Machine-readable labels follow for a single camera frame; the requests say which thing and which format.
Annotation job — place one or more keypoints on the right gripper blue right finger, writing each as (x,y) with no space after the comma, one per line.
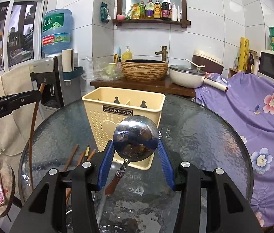
(166,165)

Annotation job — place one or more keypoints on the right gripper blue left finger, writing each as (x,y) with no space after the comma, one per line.
(105,162)

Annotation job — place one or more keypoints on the steel spoon wooden handle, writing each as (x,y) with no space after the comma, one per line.
(135,139)

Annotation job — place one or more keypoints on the large steel spoon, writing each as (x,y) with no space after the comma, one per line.
(105,186)

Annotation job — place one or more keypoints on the black chopstick gold tip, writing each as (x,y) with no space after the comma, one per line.
(87,152)

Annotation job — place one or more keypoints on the beige hanging cloth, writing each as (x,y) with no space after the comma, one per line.
(15,128)

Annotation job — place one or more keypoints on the round glass table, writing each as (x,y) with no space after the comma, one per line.
(142,202)

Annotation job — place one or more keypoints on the cream perforated utensil holder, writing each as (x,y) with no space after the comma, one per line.
(106,107)

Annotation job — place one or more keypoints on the dark wooden counter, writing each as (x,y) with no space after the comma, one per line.
(163,85)

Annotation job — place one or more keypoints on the water dispenser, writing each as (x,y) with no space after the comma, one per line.
(57,93)

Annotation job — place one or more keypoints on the white pan with lid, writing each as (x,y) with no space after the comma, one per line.
(191,78)

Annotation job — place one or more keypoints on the woven basin sink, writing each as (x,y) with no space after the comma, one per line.
(144,69)

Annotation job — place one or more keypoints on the paper cup stack holder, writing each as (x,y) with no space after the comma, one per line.
(69,71)

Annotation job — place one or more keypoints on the clear plastic bag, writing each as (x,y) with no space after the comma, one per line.
(101,71)

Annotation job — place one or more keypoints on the brass faucet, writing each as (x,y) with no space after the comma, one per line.
(163,53)

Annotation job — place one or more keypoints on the blue water jug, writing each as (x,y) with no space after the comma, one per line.
(56,31)

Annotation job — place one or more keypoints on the brown white rice cooker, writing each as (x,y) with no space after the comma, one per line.
(210,63)

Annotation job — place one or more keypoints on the yellow soap bottle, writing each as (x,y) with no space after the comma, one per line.
(127,55)

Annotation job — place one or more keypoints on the purple floral cloth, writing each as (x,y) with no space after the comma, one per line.
(248,106)

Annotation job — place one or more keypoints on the brown glass bottle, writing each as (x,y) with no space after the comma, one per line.
(250,63)

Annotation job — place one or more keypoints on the yellow foil roll box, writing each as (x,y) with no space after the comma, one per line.
(243,54)

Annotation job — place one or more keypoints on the white squeeze bottle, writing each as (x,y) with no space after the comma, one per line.
(174,13)

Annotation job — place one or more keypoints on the pink small bowl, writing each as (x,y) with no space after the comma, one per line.
(120,17)

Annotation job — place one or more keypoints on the green hanging packet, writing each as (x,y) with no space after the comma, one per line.
(104,13)

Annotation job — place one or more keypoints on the dark soy sauce bottle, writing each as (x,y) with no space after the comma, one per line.
(166,11)

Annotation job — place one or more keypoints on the yellow label oil bottle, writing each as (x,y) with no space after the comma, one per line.
(157,9)

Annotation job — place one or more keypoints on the purple label bottle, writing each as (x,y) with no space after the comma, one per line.
(149,10)

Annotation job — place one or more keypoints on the yellow snack bag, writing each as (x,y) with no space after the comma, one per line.
(135,11)

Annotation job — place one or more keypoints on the green bottle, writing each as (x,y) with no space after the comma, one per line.
(142,10)

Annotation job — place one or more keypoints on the window with metal frame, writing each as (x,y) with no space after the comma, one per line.
(20,32)

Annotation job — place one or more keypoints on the dark wooden wall shelf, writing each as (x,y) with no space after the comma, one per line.
(183,22)

